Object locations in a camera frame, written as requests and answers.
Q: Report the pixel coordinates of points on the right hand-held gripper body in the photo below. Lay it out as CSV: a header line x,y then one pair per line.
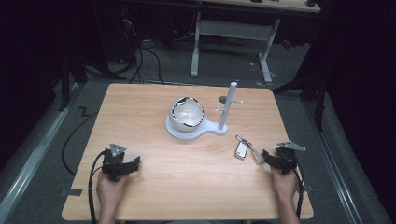
x,y
288,157

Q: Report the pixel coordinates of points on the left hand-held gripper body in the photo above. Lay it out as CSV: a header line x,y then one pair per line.
x,y
113,161

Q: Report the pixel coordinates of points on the person's right hand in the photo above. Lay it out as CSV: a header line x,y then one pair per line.
x,y
285,185

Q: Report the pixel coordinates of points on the person's left hand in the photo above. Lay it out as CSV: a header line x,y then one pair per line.
x,y
109,190

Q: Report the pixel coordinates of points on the grey tape strip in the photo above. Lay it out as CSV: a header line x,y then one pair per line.
x,y
72,192

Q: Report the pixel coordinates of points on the white stand with pegs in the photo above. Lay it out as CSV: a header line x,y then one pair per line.
x,y
223,115

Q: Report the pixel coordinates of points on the white bowl with dark rim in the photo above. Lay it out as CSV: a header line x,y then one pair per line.
x,y
186,114

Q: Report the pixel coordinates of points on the black metal stand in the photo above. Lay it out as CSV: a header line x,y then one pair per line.
x,y
314,90
73,77

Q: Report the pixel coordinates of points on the black computer tower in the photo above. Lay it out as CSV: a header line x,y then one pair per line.
x,y
116,34

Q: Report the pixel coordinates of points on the white-framed desk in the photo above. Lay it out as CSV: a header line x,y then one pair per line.
x,y
232,29

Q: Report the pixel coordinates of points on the metal floor rail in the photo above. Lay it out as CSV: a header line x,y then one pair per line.
x,y
29,161
334,165

